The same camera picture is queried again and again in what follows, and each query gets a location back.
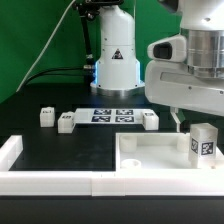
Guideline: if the white cable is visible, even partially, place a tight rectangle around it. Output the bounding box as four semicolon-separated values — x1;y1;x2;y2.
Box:
15;0;78;93

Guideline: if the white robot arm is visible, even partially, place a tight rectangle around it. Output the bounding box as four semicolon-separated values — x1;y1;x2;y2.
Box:
91;0;224;116

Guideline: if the white U-shaped fence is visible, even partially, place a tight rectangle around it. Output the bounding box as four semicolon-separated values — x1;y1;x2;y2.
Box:
0;135;224;196

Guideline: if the black cable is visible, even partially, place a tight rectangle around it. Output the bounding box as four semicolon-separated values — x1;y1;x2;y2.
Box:
23;67;92;87

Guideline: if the white sheet with tags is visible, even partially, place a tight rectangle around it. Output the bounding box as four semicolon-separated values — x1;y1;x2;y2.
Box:
75;108;155;124

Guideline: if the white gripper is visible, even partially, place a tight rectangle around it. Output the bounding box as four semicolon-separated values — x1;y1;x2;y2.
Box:
145;61;224;132

